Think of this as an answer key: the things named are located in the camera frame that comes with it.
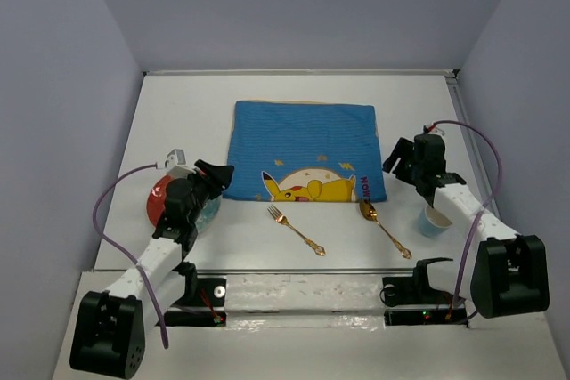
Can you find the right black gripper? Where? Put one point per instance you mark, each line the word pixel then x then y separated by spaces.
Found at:
pixel 403 149

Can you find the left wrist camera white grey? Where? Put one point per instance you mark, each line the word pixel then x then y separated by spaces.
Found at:
pixel 176 165

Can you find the gold spoon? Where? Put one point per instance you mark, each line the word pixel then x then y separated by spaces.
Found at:
pixel 370 213

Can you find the blue paper cup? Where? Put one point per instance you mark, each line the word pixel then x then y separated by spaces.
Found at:
pixel 431 223

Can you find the gold fork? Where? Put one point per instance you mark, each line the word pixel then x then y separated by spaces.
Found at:
pixel 281 219

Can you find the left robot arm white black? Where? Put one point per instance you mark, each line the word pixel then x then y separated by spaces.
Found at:
pixel 112 325

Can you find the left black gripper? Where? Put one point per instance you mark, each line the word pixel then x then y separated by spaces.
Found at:
pixel 216 178

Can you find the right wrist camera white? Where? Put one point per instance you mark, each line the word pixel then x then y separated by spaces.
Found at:
pixel 433 129

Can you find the red and blue ceramic plate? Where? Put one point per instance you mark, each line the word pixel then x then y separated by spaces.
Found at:
pixel 156 199

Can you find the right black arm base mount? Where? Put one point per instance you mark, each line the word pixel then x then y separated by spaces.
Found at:
pixel 410 305

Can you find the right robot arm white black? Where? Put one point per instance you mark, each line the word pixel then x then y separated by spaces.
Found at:
pixel 501 271

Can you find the blue cartoon placemat cloth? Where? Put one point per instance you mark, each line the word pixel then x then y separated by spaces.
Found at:
pixel 303 152

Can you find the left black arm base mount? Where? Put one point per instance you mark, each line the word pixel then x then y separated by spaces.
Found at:
pixel 204 308

